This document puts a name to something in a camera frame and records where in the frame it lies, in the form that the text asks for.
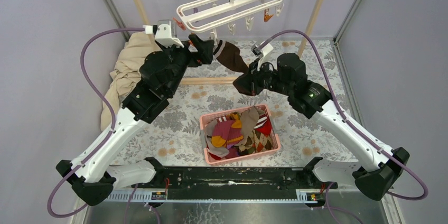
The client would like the white sock hanger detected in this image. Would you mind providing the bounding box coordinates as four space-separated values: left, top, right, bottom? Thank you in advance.
176 0 284 33

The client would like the wooden clothes rack frame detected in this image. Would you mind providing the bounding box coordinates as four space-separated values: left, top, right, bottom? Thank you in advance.
133 0 324 85

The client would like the beige cloth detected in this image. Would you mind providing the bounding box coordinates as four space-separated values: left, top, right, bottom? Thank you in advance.
100 32 160 130

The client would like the dark brown sock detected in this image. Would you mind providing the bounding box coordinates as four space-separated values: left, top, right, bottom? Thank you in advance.
213 40 249 73

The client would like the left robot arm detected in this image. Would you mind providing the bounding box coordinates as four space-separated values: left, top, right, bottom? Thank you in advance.
56 34 215 206

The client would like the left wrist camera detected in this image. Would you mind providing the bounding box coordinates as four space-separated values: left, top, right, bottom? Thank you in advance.
143 20 184 48

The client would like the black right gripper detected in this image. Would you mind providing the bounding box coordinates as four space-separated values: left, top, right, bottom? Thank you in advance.
236 57 292 96

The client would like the red bear sock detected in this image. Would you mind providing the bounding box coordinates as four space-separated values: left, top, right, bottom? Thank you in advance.
256 120 273 136

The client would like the white clothes peg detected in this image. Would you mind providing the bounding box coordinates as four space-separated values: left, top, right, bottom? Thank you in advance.
275 3 284 17

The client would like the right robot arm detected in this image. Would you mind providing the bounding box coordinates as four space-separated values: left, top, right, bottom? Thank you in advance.
233 53 410 201

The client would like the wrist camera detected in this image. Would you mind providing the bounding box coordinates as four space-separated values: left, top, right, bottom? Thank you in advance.
143 20 184 48
251 41 274 71

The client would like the orange clothes peg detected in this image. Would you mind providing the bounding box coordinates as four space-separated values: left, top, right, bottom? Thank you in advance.
173 17 186 31
264 8 274 23

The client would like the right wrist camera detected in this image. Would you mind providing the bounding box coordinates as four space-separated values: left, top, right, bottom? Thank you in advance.
251 41 274 71

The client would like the pink plastic basket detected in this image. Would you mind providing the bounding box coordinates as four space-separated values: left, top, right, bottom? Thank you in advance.
199 104 281 165

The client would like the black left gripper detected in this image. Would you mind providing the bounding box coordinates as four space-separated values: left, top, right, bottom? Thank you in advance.
157 34 212 96

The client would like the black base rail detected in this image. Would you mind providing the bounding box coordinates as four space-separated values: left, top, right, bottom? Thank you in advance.
115 164 339 202

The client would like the cream patterned sock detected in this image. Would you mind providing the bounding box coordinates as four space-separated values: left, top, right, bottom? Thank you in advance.
237 130 274 156

